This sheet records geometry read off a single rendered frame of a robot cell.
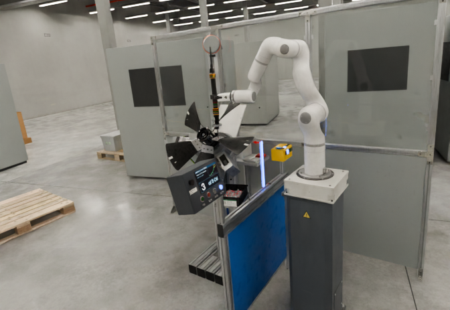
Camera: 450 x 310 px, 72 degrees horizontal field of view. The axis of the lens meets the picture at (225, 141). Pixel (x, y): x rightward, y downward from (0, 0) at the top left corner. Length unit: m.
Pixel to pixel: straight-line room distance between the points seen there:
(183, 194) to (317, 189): 0.77
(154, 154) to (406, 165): 3.49
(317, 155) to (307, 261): 0.66
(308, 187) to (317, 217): 0.19
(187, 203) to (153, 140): 3.47
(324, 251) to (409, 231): 0.99
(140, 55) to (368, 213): 3.54
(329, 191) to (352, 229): 1.17
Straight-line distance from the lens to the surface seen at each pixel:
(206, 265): 2.83
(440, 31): 2.49
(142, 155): 5.05
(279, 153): 2.30
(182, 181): 1.41
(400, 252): 2.94
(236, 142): 2.16
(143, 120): 4.87
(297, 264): 2.15
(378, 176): 2.68
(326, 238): 1.97
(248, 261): 2.17
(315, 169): 1.90
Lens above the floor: 1.72
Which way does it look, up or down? 14 degrees down
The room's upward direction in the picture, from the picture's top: 5 degrees counter-clockwise
